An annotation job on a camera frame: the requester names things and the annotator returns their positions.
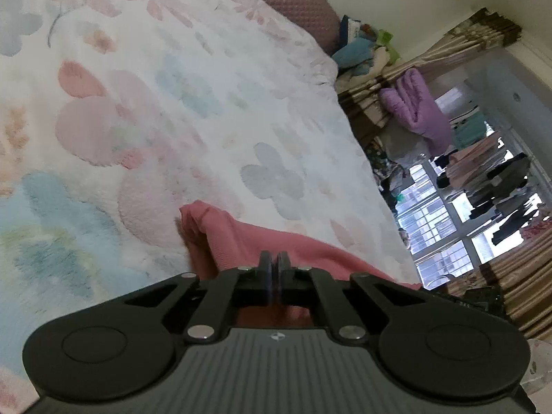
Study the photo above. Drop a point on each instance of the floral clothes pile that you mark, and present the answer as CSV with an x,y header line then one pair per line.
x,y
386,168

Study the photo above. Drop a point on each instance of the floral fleece blanket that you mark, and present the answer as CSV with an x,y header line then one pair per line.
x,y
172,95

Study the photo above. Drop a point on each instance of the beige brown curtain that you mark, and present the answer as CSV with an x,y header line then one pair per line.
x,y
517,276
474,36

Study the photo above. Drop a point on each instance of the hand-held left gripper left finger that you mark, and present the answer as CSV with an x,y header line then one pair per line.
x,y
268,278

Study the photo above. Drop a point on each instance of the purple quilt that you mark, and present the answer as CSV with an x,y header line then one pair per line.
x,y
414,103

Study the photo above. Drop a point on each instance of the window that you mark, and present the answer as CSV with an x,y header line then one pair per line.
x,y
435,228

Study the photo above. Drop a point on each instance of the dark blue pillow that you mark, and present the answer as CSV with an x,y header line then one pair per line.
x,y
348,28

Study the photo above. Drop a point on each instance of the teal plush toy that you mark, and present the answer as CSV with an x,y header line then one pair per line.
x,y
353,54

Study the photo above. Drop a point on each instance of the pink turtleneck top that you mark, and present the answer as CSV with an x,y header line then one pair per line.
x,y
241,241

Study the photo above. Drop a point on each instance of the hanging laundry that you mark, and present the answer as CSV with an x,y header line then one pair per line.
x,y
500,172

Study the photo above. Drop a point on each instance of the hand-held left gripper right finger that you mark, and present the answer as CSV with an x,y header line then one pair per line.
x,y
281,278

